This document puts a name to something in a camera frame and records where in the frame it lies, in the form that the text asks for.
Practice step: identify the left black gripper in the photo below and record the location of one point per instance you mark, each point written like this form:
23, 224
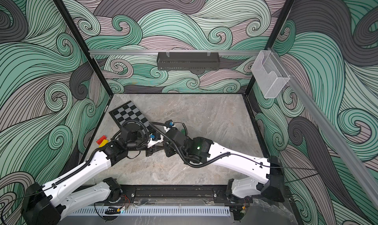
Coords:
150, 148

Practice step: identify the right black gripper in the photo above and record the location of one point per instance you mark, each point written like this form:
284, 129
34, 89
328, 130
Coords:
168, 144

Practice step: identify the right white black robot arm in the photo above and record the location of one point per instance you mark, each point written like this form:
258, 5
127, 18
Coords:
264, 176

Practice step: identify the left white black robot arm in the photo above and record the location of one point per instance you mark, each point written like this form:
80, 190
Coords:
49, 203

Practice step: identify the black white chessboard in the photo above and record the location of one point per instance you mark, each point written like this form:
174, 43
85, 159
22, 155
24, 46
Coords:
129, 111

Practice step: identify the yellow block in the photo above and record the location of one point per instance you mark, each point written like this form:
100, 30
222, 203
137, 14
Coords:
104, 142

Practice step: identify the red block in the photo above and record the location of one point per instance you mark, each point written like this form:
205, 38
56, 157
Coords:
101, 139

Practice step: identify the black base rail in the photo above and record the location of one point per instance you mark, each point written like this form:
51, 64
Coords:
214, 193

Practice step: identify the black wall tray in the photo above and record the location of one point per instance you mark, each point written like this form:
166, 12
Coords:
192, 61

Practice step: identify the white slotted cable duct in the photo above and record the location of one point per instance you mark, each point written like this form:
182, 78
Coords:
218, 211

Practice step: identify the clear plastic wall holder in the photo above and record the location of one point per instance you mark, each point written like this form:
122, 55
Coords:
270, 73

